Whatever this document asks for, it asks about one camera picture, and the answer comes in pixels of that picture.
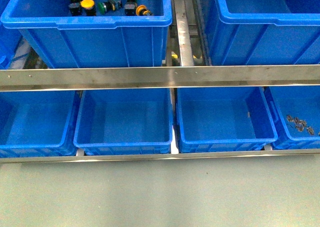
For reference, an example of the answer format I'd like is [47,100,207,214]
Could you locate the blue bin with buttons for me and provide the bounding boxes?
[1,0,172,69]

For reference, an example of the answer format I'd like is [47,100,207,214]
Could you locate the steel front shelf rail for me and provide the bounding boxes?
[0,65,320,92]

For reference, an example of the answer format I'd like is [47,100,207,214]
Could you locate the lower far left blue bin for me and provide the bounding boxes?
[0,90,80,158]

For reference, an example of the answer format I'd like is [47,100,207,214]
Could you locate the lower middle left blue bin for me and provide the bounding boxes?
[73,88,173,156]

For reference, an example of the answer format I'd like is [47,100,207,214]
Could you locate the lower middle right blue bin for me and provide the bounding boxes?
[176,87,278,153]

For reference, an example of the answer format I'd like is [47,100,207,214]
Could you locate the small dark metal parts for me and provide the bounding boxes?
[285,114,320,137]

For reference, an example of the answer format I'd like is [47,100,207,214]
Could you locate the green push button lying sideways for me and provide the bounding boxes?
[97,0,123,15]

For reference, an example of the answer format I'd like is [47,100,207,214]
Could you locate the yellow mushroom push button upright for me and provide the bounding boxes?
[80,0,97,17]

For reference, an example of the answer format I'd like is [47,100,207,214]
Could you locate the steel shelf rail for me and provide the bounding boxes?
[0,65,320,92]
[0,145,320,164]

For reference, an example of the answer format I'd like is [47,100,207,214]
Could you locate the green push button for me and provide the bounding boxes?
[124,0,138,16]
[68,0,82,16]

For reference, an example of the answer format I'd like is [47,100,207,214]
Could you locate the upper far left blue bin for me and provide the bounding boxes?
[0,0,22,70]

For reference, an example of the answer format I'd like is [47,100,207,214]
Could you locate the green push button right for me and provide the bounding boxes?
[124,0,138,16]

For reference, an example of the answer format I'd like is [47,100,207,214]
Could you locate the steel lower shelf rail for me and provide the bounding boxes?
[0,145,320,164]

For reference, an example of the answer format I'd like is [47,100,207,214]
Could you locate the empty upper blue bin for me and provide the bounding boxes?
[199,0,320,66]

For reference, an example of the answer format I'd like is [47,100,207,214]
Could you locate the lower far right blue bin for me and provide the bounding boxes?
[264,85,320,150]

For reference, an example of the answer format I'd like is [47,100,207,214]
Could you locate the green push button far left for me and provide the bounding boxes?
[68,0,82,16]

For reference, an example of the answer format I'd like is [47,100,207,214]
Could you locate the steel divider rail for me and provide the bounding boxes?
[173,0,194,67]

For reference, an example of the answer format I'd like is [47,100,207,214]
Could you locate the yellow push button lying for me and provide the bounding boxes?
[135,4,154,17]

